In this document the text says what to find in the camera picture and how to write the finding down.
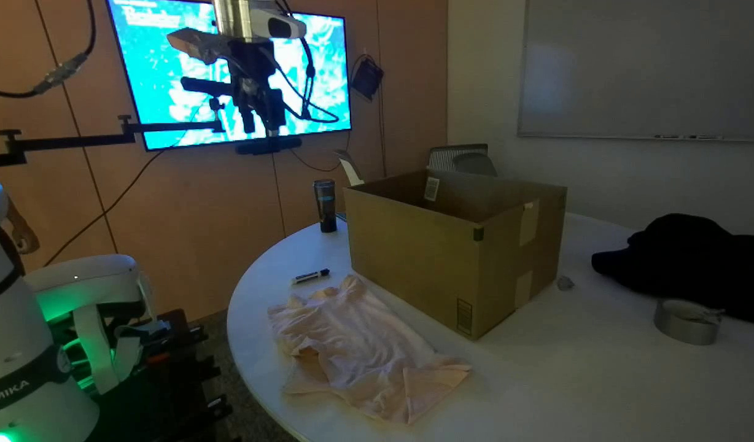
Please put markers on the white green-lit robot base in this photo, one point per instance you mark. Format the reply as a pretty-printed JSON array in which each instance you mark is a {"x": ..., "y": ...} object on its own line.
[{"x": 90, "y": 282}]

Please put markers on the black cylindrical can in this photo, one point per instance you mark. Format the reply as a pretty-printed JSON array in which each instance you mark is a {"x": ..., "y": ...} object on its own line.
[{"x": 325, "y": 204}]

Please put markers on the black jacket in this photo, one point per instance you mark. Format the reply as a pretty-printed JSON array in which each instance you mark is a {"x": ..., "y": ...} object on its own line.
[{"x": 695, "y": 260}]

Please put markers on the black and white marker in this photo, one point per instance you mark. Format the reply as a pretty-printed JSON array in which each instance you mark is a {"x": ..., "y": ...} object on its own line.
[{"x": 311, "y": 276}]

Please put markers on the black bar-shaped camera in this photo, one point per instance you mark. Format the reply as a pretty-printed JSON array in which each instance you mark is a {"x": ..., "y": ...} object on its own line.
[{"x": 200, "y": 84}]

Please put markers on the white wall whiteboard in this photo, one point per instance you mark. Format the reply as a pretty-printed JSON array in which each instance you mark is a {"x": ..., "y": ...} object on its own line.
[{"x": 637, "y": 65}]

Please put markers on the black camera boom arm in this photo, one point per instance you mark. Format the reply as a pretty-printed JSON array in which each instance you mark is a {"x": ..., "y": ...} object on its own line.
[{"x": 65, "y": 140}]

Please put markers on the black robot cart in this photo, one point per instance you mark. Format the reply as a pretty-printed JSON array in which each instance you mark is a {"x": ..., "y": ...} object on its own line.
[{"x": 163, "y": 383}]

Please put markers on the grey tape roll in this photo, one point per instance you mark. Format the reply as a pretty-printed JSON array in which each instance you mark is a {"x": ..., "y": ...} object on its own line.
[{"x": 685, "y": 322}]

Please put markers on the black wall device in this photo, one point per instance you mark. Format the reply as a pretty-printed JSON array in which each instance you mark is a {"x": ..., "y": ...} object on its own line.
[{"x": 367, "y": 76}]

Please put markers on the wall-mounted TV screen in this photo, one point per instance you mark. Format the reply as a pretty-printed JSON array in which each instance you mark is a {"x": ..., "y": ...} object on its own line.
[{"x": 155, "y": 75}]

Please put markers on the peach cloth towel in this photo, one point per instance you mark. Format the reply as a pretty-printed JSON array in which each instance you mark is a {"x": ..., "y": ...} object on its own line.
[{"x": 358, "y": 344}]

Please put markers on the black video bar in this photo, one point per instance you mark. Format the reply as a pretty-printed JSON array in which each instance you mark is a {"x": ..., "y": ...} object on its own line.
[{"x": 268, "y": 145}]

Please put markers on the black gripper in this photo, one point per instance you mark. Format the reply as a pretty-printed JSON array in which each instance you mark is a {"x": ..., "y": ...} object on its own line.
[{"x": 254, "y": 70}]

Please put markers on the grey chair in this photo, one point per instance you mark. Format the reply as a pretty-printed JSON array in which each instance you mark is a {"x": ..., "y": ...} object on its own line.
[{"x": 462, "y": 160}]

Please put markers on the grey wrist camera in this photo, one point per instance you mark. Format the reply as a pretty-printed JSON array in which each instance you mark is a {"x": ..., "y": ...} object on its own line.
[{"x": 198, "y": 42}]

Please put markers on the brown cardboard box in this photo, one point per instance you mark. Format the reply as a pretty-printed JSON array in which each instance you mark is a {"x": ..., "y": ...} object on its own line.
[{"x": 425, "y": 253}]

